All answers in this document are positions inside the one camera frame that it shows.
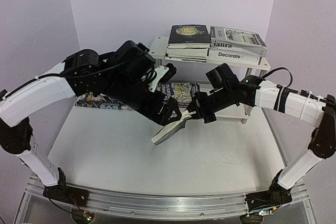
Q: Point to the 52-Storey Treehouse book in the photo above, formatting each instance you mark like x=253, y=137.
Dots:
x=182, y=92

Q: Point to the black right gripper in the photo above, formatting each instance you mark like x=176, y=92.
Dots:
x=203, y=107

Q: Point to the white two-tier shelf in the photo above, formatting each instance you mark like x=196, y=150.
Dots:
x=203, y=72

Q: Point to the dark blue paperback book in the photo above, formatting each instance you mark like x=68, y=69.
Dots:
x=167, y=131

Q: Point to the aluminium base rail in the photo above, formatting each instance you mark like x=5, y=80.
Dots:
x=163, y=207

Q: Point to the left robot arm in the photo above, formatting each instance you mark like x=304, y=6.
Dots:
x=129, y=75

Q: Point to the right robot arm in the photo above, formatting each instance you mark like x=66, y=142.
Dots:
x=257, y=91

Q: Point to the black notebook with barcode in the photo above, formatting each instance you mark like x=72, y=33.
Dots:
x=189, y=36

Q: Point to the grey photo cover book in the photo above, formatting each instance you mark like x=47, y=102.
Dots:
x=222, y=37

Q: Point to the patterned placemat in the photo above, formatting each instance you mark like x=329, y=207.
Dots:
x=88, y=100

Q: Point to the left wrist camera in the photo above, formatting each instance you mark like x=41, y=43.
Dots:
x=162, y=74

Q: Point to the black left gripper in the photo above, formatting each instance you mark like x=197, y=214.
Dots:
x=155, y=114

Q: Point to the brown Decorate book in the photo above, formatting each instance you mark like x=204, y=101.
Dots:
x=233, y=56

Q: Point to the blue orange paperback book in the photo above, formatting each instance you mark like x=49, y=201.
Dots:
x=192, y=52

